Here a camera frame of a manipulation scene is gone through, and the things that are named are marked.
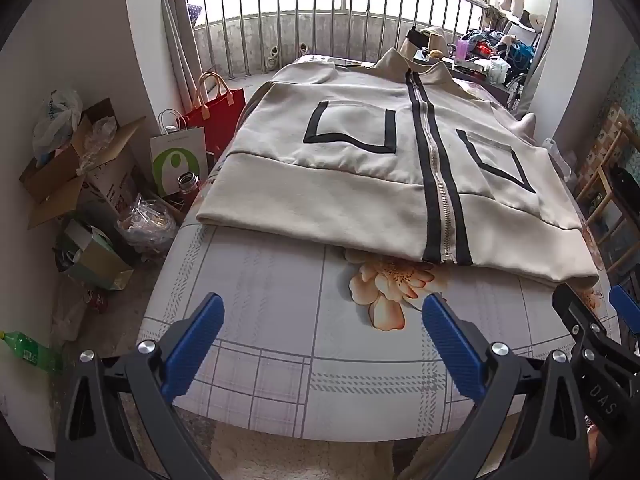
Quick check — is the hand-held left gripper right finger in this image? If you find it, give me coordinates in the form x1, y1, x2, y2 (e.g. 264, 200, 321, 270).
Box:
400, 292, 592, 480

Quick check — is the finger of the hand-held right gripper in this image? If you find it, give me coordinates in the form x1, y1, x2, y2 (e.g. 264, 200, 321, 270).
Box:
609, 284, 640, 336
552, 284, 607, 347

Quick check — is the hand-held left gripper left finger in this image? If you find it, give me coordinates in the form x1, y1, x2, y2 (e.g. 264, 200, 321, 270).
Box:
55, 292, 226, 480

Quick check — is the beige zip jacket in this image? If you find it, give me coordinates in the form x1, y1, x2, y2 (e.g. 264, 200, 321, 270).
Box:
196, 47, 601, 283

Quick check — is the pile of colourful clothes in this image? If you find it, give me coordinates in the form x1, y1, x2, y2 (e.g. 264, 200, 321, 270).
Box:
457, 27, 538, 68

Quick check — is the bed with floral sheet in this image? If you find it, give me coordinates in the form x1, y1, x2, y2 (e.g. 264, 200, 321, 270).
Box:
137, 52, 621, 443

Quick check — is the wooden chair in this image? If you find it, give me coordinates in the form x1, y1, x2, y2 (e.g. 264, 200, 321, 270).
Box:
575, 120, 640, 281

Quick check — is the black bag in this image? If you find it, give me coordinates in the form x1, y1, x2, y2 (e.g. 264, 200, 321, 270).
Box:
607, 165, 640, 211

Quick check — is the teal carton box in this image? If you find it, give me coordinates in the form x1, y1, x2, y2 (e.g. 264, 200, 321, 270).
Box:
55, 220, 135, 291

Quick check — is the clear plastic bag of items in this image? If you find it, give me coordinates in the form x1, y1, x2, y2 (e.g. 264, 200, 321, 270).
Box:
117, 195, 178, 256

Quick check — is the red metal bottle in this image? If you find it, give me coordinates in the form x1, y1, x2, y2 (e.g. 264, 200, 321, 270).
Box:
176, 172, 201, 207

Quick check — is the green plastic bottle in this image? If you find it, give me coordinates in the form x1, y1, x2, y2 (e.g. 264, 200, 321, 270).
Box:
0, 331, 63, 373

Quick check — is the white green paper bag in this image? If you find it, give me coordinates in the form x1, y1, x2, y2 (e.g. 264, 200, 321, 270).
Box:
150, 109, 208, 198

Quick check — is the large open cardboard box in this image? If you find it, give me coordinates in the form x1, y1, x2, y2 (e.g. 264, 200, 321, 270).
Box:
20, 99, 148, 231

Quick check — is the crumpled clear plastic wrap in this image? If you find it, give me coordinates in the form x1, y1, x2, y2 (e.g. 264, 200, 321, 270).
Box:
82, 116, 118, 161

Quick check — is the red tote bag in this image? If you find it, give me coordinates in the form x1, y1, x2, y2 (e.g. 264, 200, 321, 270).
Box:
177, 72, 247, 161

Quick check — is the white plastic bag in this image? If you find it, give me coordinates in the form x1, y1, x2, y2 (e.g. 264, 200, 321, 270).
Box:
32, 89, 83, 156

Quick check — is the beige canvas bag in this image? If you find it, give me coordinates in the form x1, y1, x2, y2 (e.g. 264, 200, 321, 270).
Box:
398, 26, 448, 63

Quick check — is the grey curtain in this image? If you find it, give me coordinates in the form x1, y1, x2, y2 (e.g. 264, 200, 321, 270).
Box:
159, 0, 206, 106

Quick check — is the metal balcony railing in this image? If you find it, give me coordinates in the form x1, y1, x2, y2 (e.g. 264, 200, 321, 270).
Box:
182, 0, 493, 78

